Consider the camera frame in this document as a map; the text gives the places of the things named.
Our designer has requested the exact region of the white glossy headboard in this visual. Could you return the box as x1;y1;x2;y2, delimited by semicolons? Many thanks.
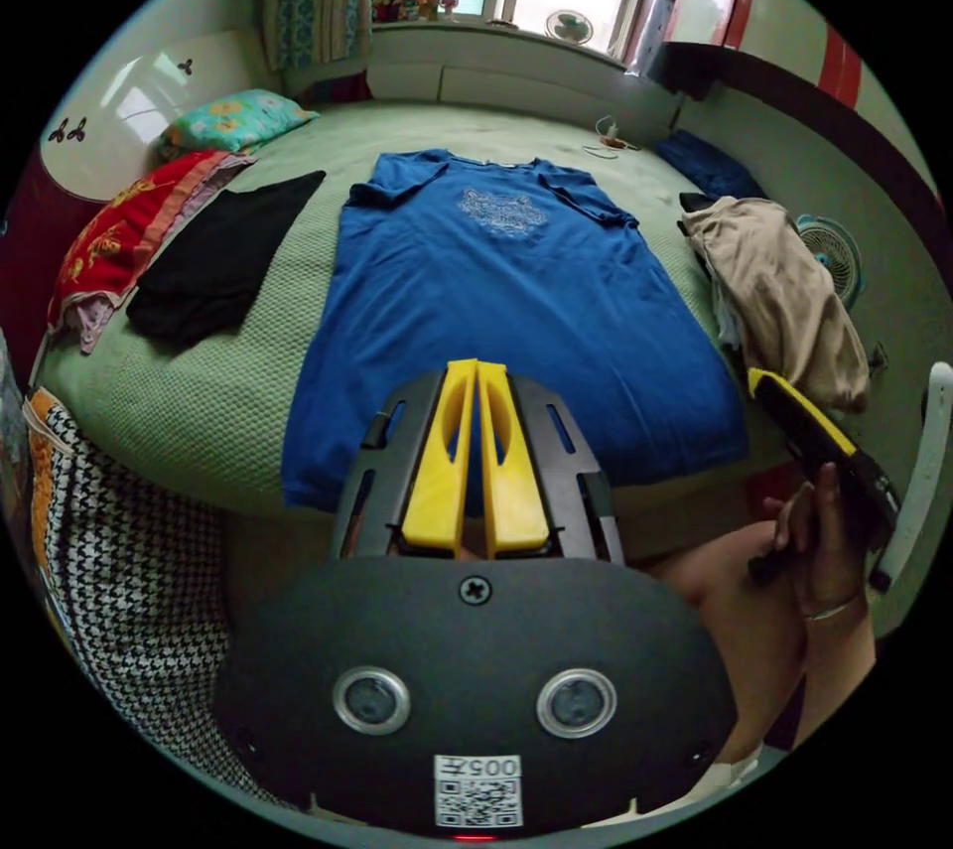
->
37;29;278;204

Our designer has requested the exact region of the blue t-shirt with print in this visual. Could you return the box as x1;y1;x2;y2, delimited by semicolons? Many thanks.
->
281;148;751;513

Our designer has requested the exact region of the folded dark blue garment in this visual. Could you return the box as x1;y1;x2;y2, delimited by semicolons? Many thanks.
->
653;128;769;201

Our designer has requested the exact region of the person's body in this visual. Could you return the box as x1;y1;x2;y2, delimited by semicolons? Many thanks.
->
643;519;814;790

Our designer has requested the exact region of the hanging dark garment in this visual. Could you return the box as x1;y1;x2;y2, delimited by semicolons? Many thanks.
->
627;0;691;80

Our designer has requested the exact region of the black garment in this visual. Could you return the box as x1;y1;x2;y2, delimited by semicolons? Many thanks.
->
124;169;328;347

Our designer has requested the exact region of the turquoise floral pillow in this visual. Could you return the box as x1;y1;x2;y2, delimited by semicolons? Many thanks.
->
157;87;322;162

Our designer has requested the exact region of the bed with green mat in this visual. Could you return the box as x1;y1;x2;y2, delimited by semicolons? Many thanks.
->
29;97;802;567

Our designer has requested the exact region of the person's right hand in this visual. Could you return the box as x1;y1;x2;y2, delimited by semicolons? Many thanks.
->
763;461;873;621

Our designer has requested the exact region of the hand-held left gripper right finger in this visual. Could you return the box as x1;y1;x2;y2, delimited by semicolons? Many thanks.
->
476;362;554;561

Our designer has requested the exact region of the houndstooth cloth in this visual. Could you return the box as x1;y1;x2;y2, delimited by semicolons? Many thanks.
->
20;385;301;814

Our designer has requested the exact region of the turquoise fan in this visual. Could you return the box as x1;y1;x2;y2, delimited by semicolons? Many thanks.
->
794;213;866;309

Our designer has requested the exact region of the pile of clothes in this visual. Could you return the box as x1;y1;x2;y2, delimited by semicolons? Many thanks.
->
677;192;873;415

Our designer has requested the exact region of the small white fan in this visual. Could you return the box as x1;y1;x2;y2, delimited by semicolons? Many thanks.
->
544;8;597;47

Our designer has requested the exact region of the person's right forearm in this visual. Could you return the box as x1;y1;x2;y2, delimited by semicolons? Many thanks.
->
800;594;882;755

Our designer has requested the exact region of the white charger cable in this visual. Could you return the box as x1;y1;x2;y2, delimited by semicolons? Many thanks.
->
582;114;644;160

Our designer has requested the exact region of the folded red floral quilt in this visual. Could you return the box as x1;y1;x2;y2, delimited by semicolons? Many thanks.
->
46;148;259;355

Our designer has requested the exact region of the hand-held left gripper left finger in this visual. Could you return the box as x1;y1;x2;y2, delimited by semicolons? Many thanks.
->
400;357;478;558

